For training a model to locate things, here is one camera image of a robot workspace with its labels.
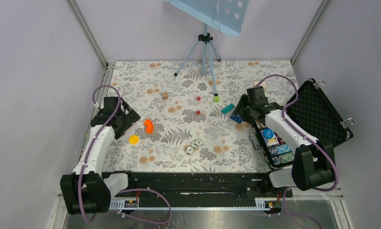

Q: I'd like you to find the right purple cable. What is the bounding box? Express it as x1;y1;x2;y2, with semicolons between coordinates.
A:
256;74;340;229

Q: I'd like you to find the blue lego brick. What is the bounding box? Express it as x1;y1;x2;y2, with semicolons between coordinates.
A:
230;115;242;124

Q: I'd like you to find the orange curved block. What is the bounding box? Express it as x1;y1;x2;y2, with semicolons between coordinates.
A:
143;119;154;135

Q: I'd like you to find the floral table cloth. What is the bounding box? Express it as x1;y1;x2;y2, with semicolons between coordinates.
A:
103;61;297;172

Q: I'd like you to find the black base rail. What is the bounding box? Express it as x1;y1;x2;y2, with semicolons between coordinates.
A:
115;171;285;208

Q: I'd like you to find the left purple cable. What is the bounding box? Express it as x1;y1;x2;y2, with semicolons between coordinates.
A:
77;84;173;225

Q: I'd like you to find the light blue perforated board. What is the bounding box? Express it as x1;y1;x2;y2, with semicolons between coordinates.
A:
166;0;249;37

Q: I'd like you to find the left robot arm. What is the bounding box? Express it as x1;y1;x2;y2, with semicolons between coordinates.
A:
60;96;140;215

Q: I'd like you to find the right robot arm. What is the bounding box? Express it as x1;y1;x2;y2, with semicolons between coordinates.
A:
234;86;339;197

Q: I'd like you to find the yellow round button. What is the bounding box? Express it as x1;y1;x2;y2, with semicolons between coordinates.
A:
128;135;139;145

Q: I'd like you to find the brown wooden cube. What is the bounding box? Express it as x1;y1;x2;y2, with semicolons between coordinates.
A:
161;92;169;100

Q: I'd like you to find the beige lego brick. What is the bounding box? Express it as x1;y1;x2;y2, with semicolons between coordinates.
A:
254;81;267;91

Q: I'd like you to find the blue tripod stand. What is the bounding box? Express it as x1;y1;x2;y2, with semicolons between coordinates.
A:
174;23;221;97

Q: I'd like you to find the teal rectangular block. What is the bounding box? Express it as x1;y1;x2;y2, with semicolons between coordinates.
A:
221;104;235;115

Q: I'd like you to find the black poker case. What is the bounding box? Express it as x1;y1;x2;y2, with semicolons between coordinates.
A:
255;78;354;169

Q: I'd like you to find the purple cable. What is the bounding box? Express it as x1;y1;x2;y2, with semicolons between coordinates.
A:
256;74;340;229
77;84;173;225

